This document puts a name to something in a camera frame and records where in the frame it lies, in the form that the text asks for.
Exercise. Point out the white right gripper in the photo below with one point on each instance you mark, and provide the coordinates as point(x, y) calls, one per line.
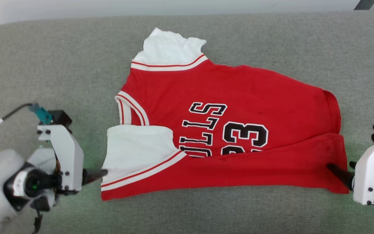
point(370, 172)

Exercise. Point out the red white basketball jersey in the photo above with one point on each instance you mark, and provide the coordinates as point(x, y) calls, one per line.
point(226, 94)

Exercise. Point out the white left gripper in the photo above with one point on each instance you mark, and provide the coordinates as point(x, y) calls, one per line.
point(70, 159)

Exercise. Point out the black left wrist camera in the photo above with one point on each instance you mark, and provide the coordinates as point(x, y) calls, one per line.
point(60, 118)

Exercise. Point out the dark grey slanted pole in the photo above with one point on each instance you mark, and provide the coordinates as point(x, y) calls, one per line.
point(365, 4)

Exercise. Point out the grey fabric sofa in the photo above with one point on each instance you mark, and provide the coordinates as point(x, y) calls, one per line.
point(60, 65)

